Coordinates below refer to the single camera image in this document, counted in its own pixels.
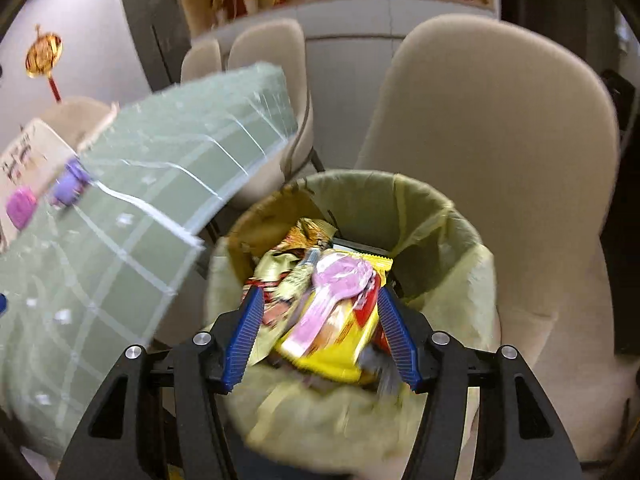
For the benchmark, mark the yellow pink snack packet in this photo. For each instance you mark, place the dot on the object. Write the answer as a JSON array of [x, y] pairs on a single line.
[[350, 328]]

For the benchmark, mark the beige chair far middle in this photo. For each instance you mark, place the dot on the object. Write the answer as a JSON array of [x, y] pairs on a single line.
[[280, 90]]

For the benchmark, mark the wooden shelf cabinet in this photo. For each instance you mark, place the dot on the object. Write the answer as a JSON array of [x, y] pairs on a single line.
[[335, 54]]

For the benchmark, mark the purple square toy box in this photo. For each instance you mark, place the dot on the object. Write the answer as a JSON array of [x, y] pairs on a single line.
[[20, 207]]

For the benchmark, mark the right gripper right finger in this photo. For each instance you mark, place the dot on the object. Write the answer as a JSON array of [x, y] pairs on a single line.
[[520, 436]]

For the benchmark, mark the beige chair far left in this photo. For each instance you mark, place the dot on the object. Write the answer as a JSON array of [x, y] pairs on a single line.
[[203, 59]]

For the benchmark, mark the yellow trash bag bin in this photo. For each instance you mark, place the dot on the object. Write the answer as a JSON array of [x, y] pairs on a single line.
[[321, 391]]

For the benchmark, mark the pink plastic wrapper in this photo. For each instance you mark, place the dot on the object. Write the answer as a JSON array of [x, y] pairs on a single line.
[[337, 276]]

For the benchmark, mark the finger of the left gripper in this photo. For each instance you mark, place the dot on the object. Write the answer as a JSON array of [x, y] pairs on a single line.
[[3, 304]]

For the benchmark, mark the green checked tablecloth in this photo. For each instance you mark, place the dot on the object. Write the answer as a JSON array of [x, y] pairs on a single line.
[[85, 282]]

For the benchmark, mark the gold red wall ornament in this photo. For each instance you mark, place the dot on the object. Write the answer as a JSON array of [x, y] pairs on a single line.
[[42, 57]]

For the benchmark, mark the beige chair beside bin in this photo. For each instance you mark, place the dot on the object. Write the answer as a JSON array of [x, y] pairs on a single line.
[[521, 135]]

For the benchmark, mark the gold red snack packet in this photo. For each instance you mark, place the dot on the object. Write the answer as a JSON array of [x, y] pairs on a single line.
[[284, 275]]

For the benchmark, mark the purple toy basket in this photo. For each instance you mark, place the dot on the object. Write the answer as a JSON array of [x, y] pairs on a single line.
[[71, 184]]

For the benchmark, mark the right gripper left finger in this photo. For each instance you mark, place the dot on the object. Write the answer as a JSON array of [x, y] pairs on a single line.
[[152, 400]]

